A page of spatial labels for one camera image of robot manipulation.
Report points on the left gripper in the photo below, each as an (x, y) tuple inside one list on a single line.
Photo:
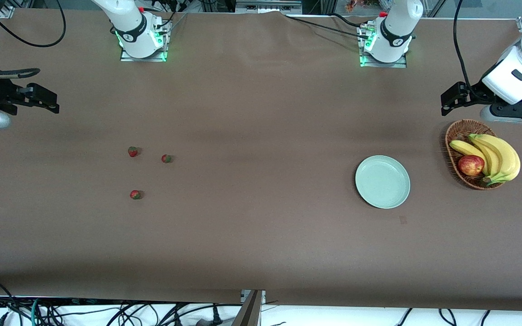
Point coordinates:
[(475, 93)]

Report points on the pale green round plate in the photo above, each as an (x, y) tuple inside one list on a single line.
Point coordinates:
[(382, 182)]

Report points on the red strawberry green cap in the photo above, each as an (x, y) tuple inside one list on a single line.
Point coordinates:
[(135, 194), (166, 158), (132, 151)]

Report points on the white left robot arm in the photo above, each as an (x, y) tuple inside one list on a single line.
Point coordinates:
[(397, 31)]

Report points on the brown wicker basket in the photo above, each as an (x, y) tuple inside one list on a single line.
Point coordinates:
[(458, 129)]

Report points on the red apple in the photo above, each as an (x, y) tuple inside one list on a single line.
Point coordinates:
[(471, 165)]

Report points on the yellow banana bunch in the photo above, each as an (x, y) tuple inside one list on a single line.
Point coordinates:
[(505, 158)]

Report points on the brown table cover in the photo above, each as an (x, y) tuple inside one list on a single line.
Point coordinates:
[(261, 113)]

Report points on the grey box with sockets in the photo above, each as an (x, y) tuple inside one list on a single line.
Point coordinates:
[(268, 5)]

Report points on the black power plug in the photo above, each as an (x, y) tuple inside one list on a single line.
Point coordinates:
[(217, 317)]

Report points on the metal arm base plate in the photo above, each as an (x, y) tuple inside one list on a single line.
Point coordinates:
[(399, 64), (127, 56)]

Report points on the brown beam with bracket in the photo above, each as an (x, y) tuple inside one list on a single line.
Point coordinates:
[(247, 312)]

